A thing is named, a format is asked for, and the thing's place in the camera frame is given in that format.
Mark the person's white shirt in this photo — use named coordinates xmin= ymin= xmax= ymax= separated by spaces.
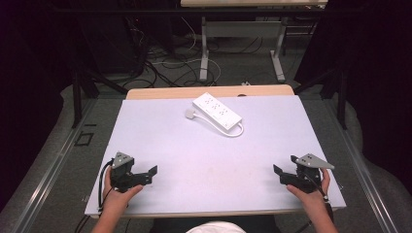
xmin=186 ymin=220 xmax=248 ymax=233

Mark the person's left hand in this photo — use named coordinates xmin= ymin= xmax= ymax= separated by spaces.
xmin=102 ymin=167 xmax=145 ymax=216

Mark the white desk with metal legs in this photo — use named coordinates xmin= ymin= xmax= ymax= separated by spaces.
xmin=180 ymin=0 xmax=328 ymax=83

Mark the white power strip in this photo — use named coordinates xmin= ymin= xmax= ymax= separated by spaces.
xmin=191 ymin=91 xmax=244 ymax=132

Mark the person's right hand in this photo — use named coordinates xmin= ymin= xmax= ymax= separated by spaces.
xmin=286 ymin=167 xmax=331 ymax=213

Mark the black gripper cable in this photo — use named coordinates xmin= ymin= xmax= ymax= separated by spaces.
xmin=304 ymin=173 xmax=329 ymax=202
xmin=96 ymin=159 xmax=115 ymax=213

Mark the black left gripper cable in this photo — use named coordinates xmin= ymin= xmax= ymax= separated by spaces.
xmin=96 ymin=159 xmax=115 ymax=213

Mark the white table mat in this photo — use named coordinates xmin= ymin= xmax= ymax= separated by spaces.
xmin=84 ymin=94 xmax=347 ymax=218

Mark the black metal stand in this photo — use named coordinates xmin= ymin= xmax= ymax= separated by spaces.
xmin=69 ymin=54 xmax=129 ymax=129
xmin=292 ymin=64 xmax=349 ymax=131

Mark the metal floor rail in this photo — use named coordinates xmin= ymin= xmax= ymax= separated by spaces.
xmin=322 ymin=96 xmax=400 ymax=233
xmin=9 ymin=98 xmax=99 ymax=233

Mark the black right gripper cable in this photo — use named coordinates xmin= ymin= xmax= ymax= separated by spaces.
xmin=304 ymin=173 xmax=329 ymax=202

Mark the tangle of floor cables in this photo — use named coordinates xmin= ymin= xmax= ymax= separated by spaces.
xmin=125 ymin=16 xmax=265 ymax=89

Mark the white power strip cable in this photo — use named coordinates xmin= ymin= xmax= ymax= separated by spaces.
xmin=193 ymin=113 xmax=245 ymax=138

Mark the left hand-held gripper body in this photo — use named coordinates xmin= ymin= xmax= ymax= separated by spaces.
xmin=109 ymin=151 xmax=148 ymax=194

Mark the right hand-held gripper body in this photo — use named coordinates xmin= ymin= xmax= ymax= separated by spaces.
xmin=285 ymin=152 xmax=335 ymax=194

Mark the wooden table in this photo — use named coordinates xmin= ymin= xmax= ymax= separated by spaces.
xmin=124 ymin=83 xmax=295 ymax=101

